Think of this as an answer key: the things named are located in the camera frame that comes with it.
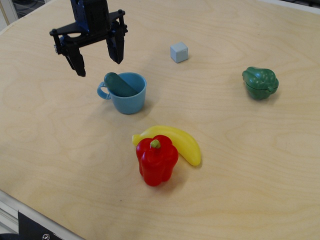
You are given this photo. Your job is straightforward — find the green toy bell pepper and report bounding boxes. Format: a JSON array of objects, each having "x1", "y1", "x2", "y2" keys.
[{"x1": 242, "y1": 66, "x2": 279, "y2": 100}]

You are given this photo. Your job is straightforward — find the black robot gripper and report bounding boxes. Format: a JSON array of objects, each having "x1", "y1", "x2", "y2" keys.
[{"x1": 50, "y1": 0, "x2": 128, "y2": 77}]

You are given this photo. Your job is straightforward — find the red toy bell pepper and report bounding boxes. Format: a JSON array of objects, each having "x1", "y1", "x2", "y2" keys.
[{"x1": 136, "y1": 135, "x2": 179, "y2": 187}]

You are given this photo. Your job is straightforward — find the aluminium table edge frame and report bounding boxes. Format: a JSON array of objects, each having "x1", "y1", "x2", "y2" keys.
[{"x1": 0, "y1": 191, "x2": 82, "y2": 240}]

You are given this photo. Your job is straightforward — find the black corner bracket with screw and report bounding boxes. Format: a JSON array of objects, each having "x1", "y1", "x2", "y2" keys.
[{"x1": 17, "y1": 211, "x2": 63, "y2": 240}]

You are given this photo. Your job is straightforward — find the light blue small cube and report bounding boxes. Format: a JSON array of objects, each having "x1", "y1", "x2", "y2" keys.
[{"x1": 170, "y1": 41, "x2": 189, "y2": 63}]

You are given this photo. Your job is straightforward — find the yellow toy banana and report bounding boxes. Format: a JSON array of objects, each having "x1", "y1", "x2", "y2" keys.
[{"x1": 132, "y1": 125, "x2": 202, "y2": 167}]

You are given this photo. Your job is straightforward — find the light blue plastic cup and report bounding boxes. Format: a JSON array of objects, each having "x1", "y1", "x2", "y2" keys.
[{"x1": 97, "y1": 72, "x2": 147, "y2": 115}]

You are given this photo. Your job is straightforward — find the dark green toy cucumber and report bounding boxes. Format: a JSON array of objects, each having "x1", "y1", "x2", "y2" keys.
[{"x1": 104, "y1": 72, "x2": 138, "y2": 97}]

